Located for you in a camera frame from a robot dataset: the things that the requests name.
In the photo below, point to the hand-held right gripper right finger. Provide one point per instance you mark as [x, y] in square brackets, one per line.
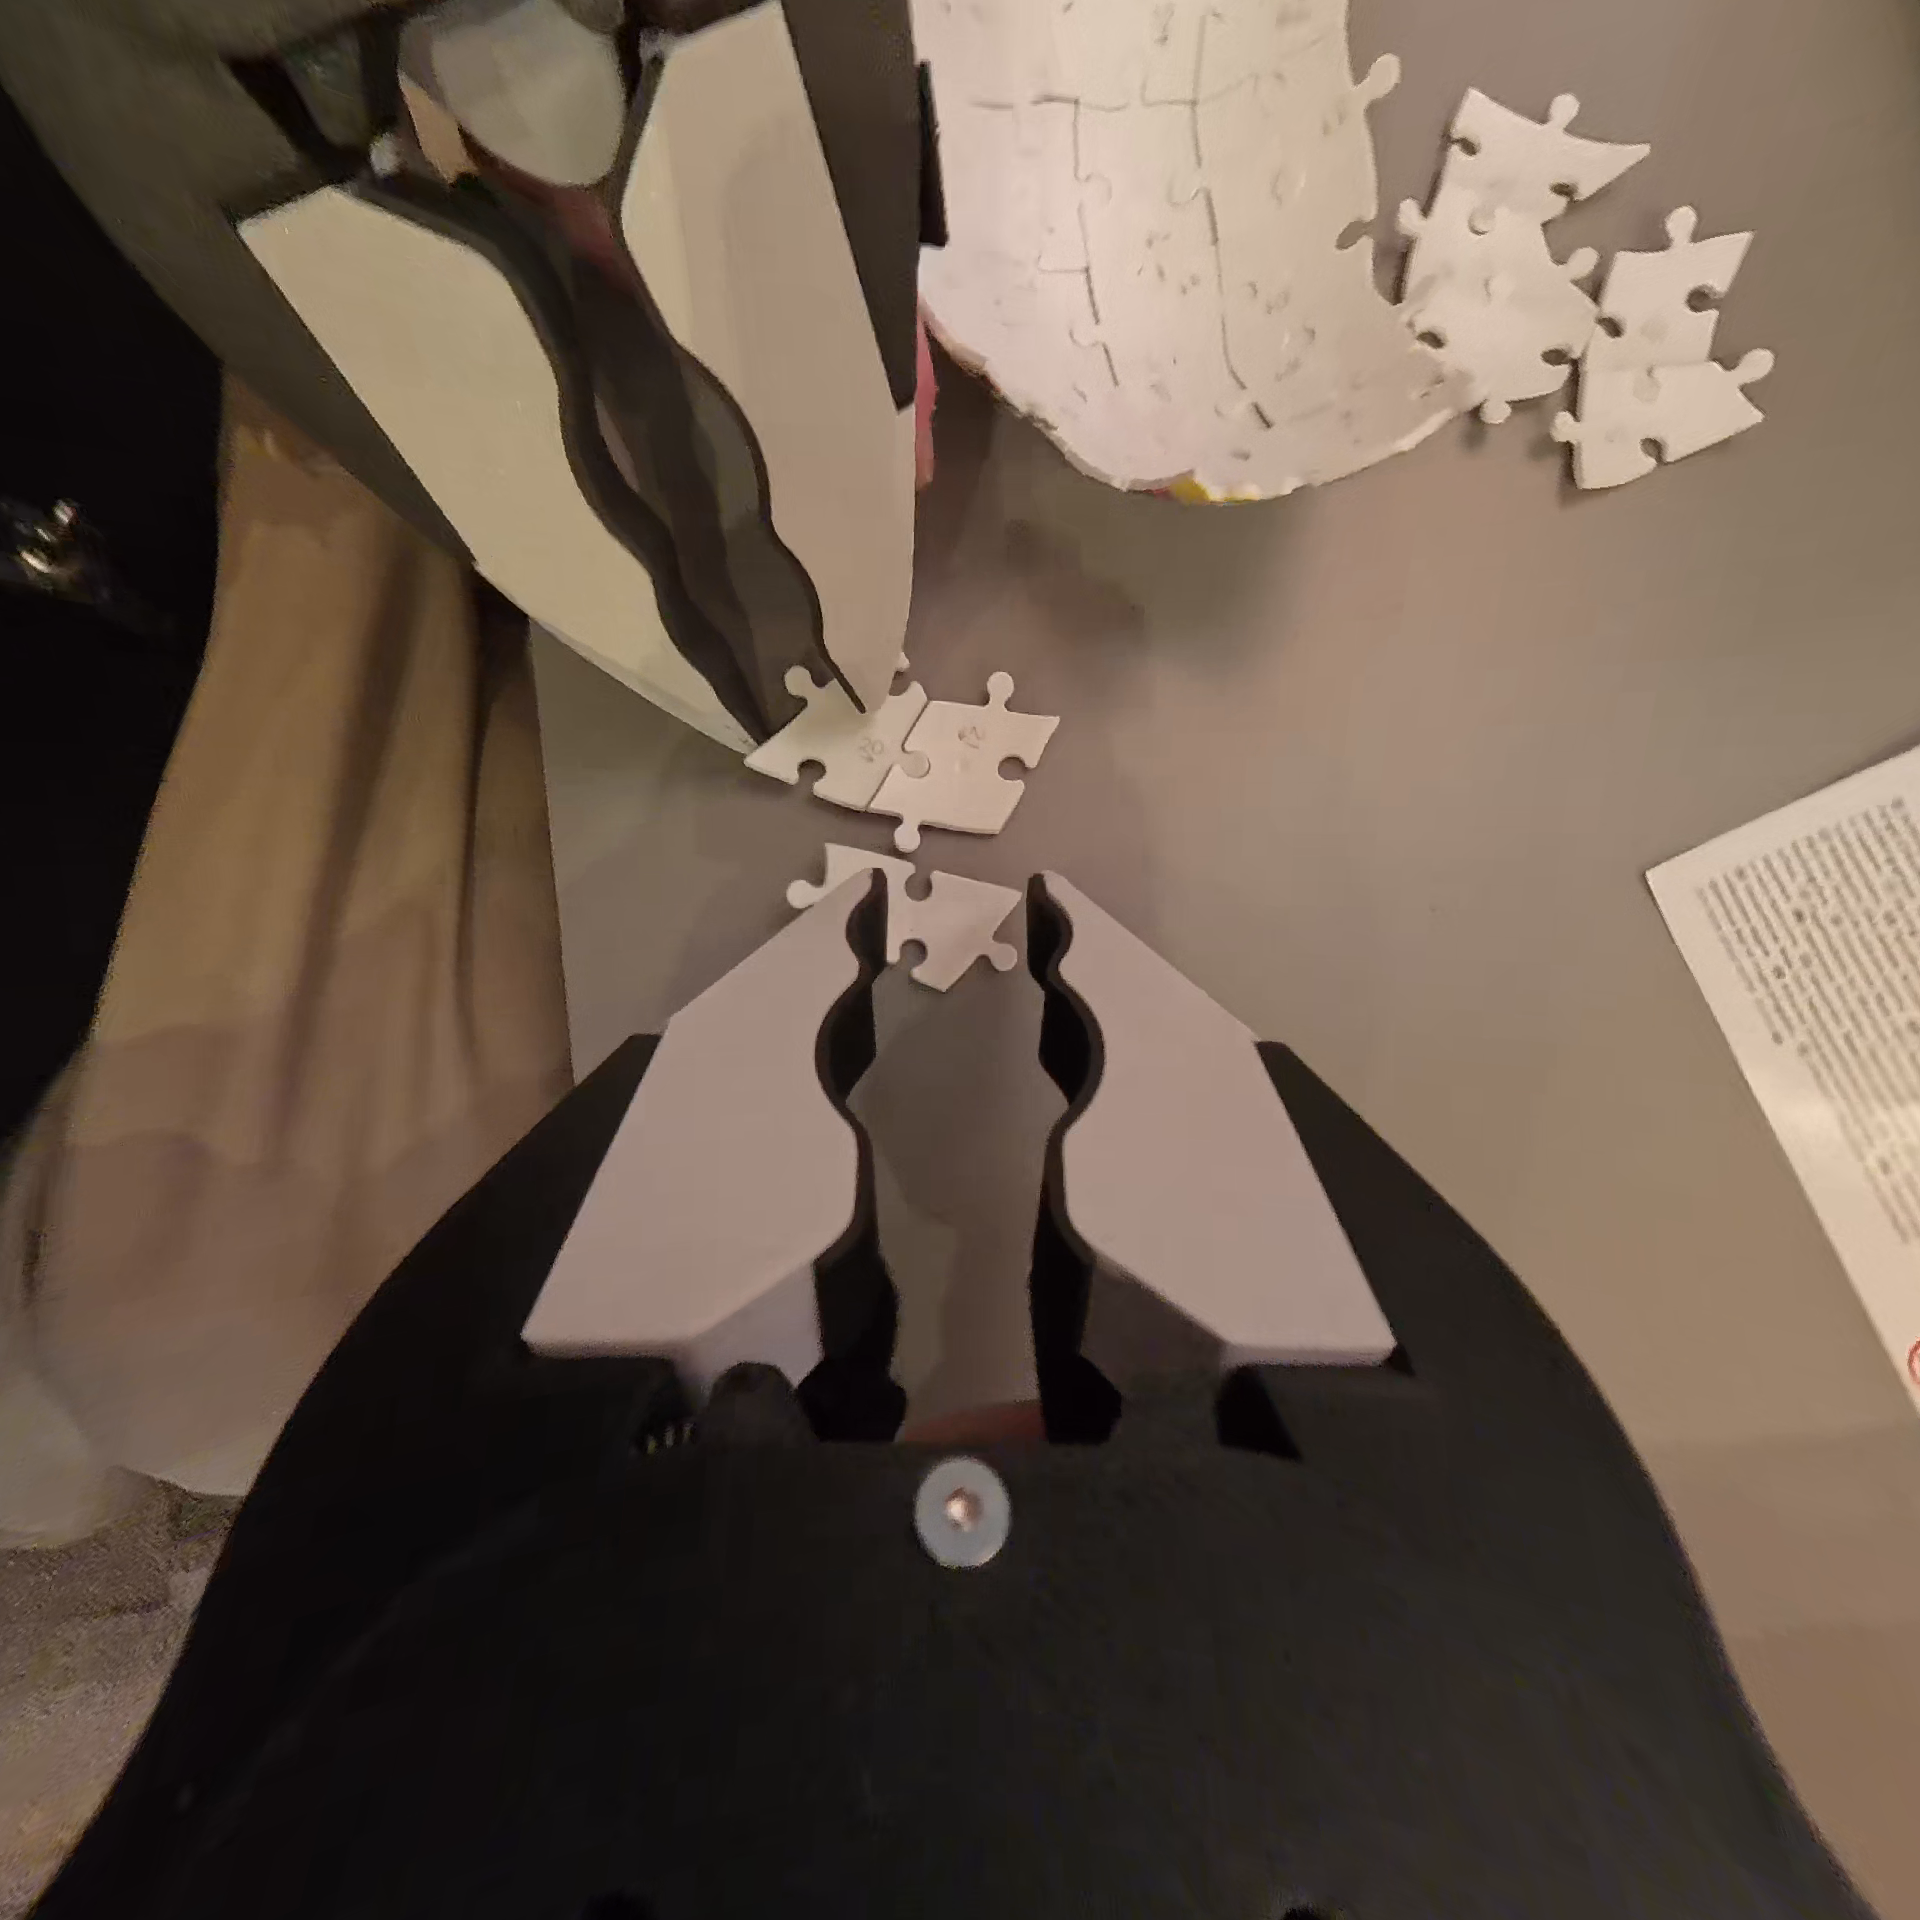
[1200, 1185]

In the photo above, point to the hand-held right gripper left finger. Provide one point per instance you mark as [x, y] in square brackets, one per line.
[720, 1170]

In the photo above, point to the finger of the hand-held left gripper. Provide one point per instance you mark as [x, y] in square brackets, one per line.
[452, 404]
[811, 329]

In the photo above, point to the white puzzle piece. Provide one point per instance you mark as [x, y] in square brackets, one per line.
[967, 763]
[833, 868]
[839, 749]
[945, 921]

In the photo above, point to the partly built white puzzle ball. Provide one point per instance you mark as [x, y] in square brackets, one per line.
[1172, 225]

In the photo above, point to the large joined puzzle segment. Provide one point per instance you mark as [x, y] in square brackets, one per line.
[1501, 269]

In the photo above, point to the person's left hand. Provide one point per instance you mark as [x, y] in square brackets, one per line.
[925, 421]

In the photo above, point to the metal badge clip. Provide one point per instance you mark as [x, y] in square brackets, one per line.
[44, 547]

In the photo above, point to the beige trousers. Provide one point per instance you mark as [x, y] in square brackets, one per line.
[300, 974]

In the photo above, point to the white printed instruction leaflet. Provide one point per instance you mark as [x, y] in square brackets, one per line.
[1815, 1019]

